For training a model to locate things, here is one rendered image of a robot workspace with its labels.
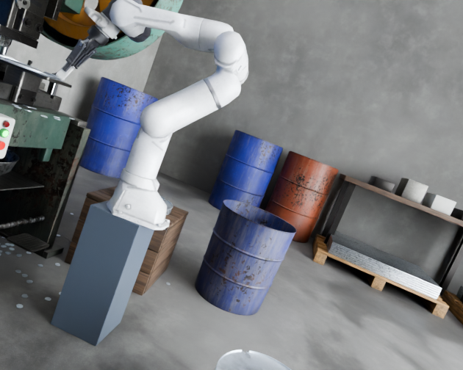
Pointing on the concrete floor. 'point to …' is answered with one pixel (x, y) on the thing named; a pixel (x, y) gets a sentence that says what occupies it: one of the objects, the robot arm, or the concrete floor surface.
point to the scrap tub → (242, 257)
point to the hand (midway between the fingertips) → (65, 71)
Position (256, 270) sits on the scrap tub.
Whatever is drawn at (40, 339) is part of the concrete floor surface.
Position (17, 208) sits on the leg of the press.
